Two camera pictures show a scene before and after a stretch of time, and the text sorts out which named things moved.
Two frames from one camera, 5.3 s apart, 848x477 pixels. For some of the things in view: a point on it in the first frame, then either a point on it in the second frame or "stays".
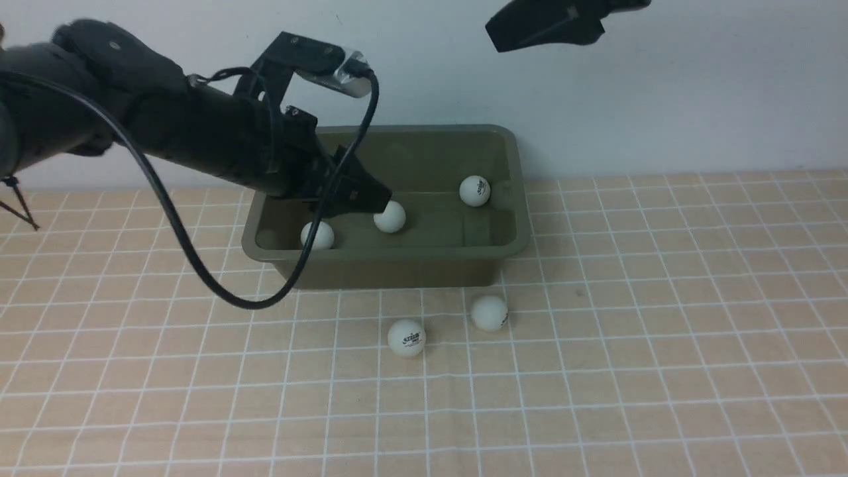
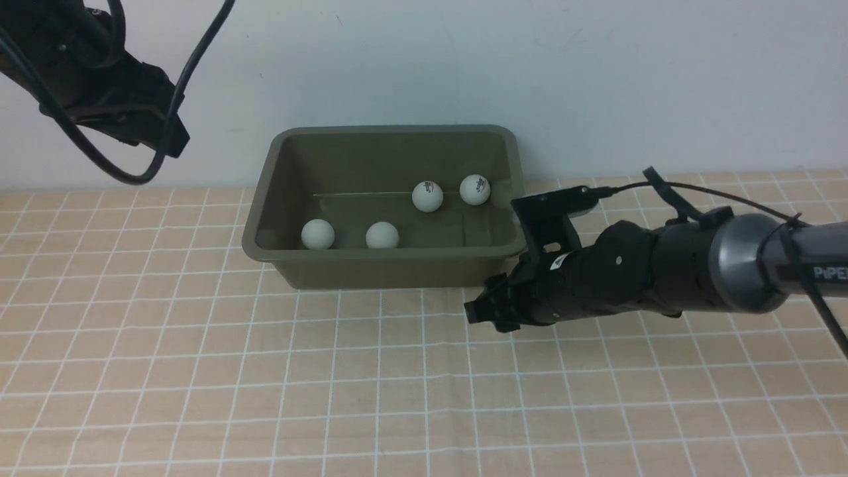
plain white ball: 392,219 -> 382,234
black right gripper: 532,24 -> 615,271
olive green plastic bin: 461,203 stays
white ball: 324,238 stays
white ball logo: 407,337 -> 427,196
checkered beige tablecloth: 676,325 stays
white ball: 474,191 stays
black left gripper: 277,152 -> 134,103
